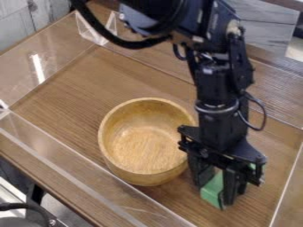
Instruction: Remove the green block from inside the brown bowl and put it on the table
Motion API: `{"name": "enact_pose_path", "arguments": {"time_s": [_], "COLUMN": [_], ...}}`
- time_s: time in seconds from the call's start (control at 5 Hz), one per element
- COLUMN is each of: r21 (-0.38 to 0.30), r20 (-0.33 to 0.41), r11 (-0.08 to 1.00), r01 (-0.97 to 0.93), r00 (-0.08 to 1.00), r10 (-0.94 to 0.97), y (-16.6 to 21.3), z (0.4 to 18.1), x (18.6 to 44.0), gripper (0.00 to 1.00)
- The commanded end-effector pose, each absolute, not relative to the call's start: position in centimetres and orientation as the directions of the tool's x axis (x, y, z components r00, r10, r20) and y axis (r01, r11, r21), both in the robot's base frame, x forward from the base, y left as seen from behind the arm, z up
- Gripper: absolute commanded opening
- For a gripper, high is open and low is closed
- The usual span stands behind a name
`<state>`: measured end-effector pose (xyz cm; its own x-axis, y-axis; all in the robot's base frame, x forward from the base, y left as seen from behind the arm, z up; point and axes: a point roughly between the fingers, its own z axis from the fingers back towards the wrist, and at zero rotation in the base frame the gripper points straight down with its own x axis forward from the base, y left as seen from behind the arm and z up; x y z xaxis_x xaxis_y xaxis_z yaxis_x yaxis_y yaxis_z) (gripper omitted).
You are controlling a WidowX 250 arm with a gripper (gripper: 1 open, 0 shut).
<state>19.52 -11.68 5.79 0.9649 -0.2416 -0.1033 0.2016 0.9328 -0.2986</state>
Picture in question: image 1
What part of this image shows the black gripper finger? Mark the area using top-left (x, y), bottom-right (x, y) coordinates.
top-left (219, 163), bottom-right (264, 210)
top-left (187, 154), bottom-right (223, 188)

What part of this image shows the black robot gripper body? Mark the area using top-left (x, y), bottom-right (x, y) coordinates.
top-left (178, 106), bottom-right (267, 172)

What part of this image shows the green rectangular block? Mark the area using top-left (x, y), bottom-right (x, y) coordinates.
top-left (199, 162), bottom-right (258, 209)

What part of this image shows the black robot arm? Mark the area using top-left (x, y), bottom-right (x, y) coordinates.
top-left (71, 0), bottom-right (267, 209)

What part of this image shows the brown wooden bowl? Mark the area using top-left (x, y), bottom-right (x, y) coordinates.
top-left (99, 98), bottom-right (195, 186)

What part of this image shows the black cable loop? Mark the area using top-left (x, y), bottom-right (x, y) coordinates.
top-left (235, 91), bottom-right (267, 132)

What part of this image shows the clear acrylic front wall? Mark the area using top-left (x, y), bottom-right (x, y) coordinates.
top-left (0, 101), bottom-right (195, 227)

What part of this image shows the black table leg bracket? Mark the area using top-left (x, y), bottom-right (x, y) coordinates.
top-left (26, 184), bottom-right (70, 227)

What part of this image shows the clear acrylic corner bracket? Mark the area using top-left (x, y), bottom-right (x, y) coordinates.
top-left (76, 11), bottom-right (118, 46)

